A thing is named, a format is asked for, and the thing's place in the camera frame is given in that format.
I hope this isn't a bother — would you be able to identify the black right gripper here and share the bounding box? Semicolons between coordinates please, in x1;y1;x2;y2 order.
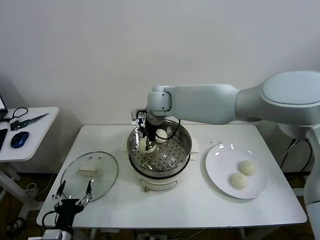
144;121;158;152

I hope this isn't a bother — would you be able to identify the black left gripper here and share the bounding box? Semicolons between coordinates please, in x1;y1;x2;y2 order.
51;179;93;230

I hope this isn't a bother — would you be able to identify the white steamed baozi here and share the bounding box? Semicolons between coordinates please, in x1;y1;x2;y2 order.
229;172;249;190
239;160;257;177
139;137;156;154
155;128;168;144

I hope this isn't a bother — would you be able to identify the glass lid with white handle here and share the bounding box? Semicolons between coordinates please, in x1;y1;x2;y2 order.
60;150;119;204

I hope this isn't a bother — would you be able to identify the stainless steel steamer basket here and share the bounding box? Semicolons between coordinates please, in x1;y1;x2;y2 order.
120;118;201;177

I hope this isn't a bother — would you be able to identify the white electric cooker pot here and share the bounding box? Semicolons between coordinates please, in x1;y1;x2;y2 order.
121;139;201;194

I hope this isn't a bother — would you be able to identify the white side table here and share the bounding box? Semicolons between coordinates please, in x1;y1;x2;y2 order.
0;106;60;218

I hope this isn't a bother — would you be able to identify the blue computer mouse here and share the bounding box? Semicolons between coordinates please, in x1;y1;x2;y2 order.
10;131;30;149

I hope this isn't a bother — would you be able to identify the white round plate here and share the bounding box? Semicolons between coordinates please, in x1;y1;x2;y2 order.
205;143;268;200

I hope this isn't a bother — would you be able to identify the black flat device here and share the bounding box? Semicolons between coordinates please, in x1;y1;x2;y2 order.
0;128;9;152

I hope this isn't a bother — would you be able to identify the white power strip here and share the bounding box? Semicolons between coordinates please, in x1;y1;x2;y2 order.
136;232;168;240

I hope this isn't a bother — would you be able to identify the black laptop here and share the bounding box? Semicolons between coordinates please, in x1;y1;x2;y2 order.
0;94;9;122

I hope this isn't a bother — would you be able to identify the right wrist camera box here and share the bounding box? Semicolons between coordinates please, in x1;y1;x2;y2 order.
131;107;148;126

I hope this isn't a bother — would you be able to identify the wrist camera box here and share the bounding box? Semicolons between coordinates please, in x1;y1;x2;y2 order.
41;229;63;240
131;107;148;126

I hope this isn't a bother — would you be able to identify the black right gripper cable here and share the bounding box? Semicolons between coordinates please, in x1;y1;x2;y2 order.
163;117;182;141

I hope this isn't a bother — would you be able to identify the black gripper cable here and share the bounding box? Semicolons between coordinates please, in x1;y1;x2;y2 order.
163;117;182;141
41;210;59;231

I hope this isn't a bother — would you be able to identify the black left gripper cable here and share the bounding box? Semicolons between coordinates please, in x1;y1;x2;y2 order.
41;210;59;231

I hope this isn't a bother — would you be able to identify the white floor cable coil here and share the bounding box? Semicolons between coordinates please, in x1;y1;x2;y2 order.
24;183;38;195

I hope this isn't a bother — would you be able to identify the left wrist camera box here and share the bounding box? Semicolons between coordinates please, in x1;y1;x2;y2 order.
41;229;63;240

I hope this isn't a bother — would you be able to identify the green handled blade tool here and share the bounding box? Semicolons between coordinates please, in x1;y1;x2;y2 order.
10;112;50;131

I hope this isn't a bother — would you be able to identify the black cord loop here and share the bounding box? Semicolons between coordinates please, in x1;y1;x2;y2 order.
0;107;28;123

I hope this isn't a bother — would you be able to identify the black power cable with adapter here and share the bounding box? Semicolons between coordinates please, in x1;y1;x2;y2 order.
279;138;313;173

